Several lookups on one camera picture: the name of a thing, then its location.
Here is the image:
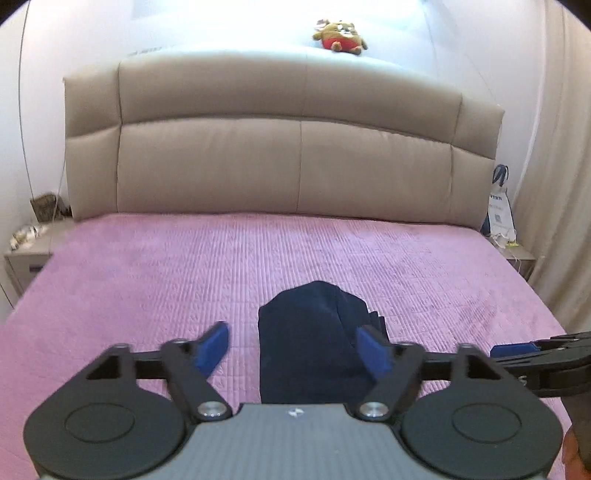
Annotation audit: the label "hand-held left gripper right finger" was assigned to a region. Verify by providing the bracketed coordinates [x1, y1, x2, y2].
[355, 324, 520, 422]

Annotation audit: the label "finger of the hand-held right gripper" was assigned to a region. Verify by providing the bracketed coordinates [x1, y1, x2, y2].
[490, 330, 591, 365]
[501, 356, 591, 398]

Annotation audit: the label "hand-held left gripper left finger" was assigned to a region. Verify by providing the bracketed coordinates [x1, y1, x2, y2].
[69, 322, 232, 422]

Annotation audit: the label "navy hoodie with white stripes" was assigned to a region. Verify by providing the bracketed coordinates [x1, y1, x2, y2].
[257, 280, 391, 404]

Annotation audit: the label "person's right hand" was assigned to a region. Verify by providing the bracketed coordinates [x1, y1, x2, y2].
[561, 425, 591, 480]

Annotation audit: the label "pink quilted bedspread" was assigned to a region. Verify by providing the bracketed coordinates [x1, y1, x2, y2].
[0, 212, 574, 462]

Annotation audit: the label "grey nightstand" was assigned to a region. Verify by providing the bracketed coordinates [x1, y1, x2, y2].
[505, 241, 537, 281]
[4, 217, 77, 309]

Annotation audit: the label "white crumpled items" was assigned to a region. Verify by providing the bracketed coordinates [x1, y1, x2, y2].
[490, 230, 520, 251]

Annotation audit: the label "cream curtain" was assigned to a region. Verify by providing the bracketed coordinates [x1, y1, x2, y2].
[507, 0, 591, 334]

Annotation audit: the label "beige padded headboard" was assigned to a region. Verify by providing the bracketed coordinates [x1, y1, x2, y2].
[61, 48, 506, 234]

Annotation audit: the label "small white figurine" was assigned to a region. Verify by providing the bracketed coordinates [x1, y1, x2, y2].
[10, 223, 41, 251]

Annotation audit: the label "brown woven box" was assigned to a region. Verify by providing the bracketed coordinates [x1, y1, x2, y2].
[30, 193, 62, 223]

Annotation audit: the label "brown plush toy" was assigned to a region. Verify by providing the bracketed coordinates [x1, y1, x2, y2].
[312, 18, 369, 56]

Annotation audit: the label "white bag with blue handles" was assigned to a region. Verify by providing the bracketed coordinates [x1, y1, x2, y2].
[480, 164, 516, 239]

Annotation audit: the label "thin wall cable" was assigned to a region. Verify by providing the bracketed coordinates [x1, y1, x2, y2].
[17, 0, 35, 200]

